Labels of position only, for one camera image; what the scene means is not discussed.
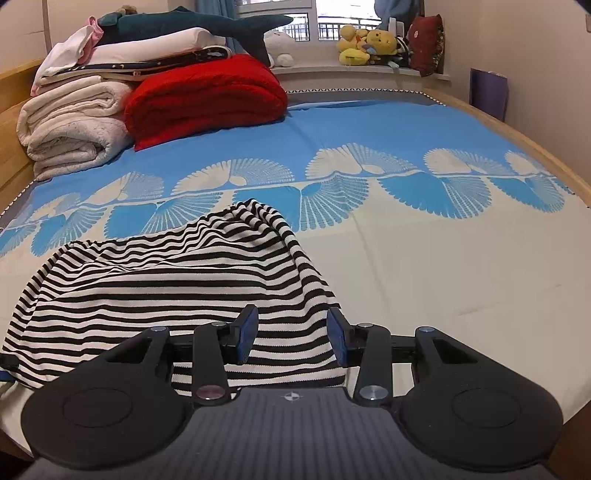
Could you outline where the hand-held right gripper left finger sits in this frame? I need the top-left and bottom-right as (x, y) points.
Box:
(104, 304), (260, 408)

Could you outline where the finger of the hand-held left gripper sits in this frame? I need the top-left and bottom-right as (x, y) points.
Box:
(0, 353), (18, 385)

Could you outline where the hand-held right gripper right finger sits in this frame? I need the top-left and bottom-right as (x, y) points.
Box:
(325, 307), (482, 408)

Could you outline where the black white striped hoodie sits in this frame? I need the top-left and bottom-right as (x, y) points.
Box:
(0, 198), (348, 403)

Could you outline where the blue white patterned bed sheet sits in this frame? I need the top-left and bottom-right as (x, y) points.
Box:
(0, 88), (591, 457)

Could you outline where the red folded blanket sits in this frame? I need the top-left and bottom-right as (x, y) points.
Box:
(124, 54), (290, 152)

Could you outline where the white folded blanket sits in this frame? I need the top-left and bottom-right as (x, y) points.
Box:
(17, 75), (136, 182)

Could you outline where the white window sill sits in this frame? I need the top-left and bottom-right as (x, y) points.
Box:
(271, 64), (452, 94)

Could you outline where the navy patterned folded quilt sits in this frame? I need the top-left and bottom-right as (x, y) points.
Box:
(34, 45), (232, 88)

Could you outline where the purple board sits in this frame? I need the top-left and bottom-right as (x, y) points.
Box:
(469, 67), (509, 123)

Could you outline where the white seal plush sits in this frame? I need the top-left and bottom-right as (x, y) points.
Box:
(262, 29), (297, 70)

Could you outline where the yellow duck plush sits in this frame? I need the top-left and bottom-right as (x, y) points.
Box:
(335, 24), (371, 66)

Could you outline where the striped plush toy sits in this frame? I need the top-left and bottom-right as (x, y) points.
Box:
(393, 37), (413, 69)

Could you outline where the yellow bear plush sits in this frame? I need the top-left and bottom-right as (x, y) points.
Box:
(364, 28), (399, 60)

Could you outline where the dark red cushion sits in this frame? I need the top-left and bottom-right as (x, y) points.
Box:
(407, 13), (446, 78)

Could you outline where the dark teal shark plush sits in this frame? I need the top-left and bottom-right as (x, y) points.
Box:
(96, 6), (295, 66)

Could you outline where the window with railing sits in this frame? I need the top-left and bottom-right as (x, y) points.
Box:
(235, 0), (385, 43)

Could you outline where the pink white garment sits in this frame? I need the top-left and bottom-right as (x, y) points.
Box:
(31, 15), (106, 92)

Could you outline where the blue curtain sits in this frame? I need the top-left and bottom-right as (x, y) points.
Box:
(194, 0), (239, 23)

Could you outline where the blue hanging cloth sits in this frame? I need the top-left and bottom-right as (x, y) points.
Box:
(373, 0), (424, 34)

